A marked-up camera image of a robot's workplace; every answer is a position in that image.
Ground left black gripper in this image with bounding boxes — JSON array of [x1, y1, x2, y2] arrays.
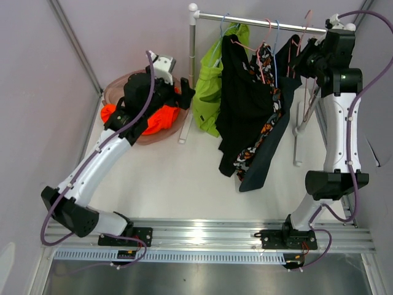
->
[[142, 66, 195, 119]]

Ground orange shorts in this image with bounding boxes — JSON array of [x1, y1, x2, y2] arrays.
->
[[100, 102, 181, 136]]

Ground pink hanger with navy shorts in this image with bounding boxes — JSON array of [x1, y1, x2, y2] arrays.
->
[[287, 9, 313, 79]]

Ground dark navy shorts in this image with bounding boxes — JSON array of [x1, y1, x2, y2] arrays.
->
[[239, 34, 302, 192]]

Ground pink hanger of orange shorts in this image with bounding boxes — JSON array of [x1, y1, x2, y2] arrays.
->
[[302, 79, 319, 122]]

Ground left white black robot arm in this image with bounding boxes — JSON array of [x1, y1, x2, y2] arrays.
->
[[41, 71, 195, 246]]

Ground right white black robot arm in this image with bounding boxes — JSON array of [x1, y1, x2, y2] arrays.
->
[[280, 29, 369, 248]]

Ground lime green shorts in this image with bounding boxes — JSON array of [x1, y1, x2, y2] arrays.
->
[[191, 23, 250, 138]]

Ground camouflage patterned shorts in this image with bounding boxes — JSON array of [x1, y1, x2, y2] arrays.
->
[[233, 42, 283, 181]]

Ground black shorts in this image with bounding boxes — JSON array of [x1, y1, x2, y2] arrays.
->
[[216, 34, 270, 177]]

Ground light blue hanger left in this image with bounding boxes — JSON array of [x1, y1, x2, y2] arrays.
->
[[208, 13, 239, 68]]

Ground translucent pink plastic basket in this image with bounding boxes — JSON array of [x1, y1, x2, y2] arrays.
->
[[102, 70, 189, 146]]

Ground white metal clothes rack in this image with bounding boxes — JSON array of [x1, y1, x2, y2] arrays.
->
[[188, 3, 327, 167]]

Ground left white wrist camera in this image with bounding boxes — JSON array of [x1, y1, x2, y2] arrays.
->
[[149, 50, 176, 85]]

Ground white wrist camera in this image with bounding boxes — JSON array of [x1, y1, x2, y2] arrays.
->
[[149, 50, 176, 85], [325, 14, 346, 30]]

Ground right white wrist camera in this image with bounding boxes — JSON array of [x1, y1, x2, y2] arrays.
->
[[325, 14, 346, 30]]

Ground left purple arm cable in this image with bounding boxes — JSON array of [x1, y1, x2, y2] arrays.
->
[[41, 50, 154, 269]]

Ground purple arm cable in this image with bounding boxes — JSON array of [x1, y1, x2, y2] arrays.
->
[[302, 10, 393, 271], [41, 50, 154, 269]]

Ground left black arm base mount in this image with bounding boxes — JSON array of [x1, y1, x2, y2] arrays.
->
[[98, 227, 154, 247]]

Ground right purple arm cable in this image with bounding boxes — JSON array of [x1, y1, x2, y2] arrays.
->
[[302, 10, 393, 271]]

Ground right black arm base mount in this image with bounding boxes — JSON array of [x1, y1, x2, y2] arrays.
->
[[254, 214, 317, 250]]

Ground aluminium extrusion rail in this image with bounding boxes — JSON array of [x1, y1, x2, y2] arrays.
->
[[41, 218, 376, 254]]

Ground grey slotted cable duct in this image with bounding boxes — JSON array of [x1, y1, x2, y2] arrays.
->
[[54, 248, 286, 265]]

